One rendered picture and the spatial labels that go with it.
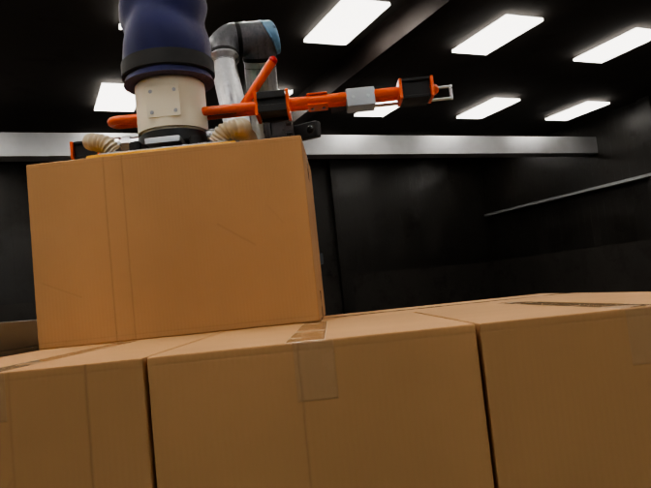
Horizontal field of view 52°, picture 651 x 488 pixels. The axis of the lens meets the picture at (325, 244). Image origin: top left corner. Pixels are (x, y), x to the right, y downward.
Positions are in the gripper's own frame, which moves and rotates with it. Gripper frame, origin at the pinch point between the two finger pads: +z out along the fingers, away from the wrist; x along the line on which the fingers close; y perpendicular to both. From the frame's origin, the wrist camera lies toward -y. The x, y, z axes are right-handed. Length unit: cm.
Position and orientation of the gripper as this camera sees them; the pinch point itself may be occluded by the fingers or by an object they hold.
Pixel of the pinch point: (287, 120)
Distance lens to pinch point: 181.3
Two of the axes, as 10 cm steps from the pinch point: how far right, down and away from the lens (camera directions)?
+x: -1.0, -9.9, 0.8
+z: -0.2, -0.8, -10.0
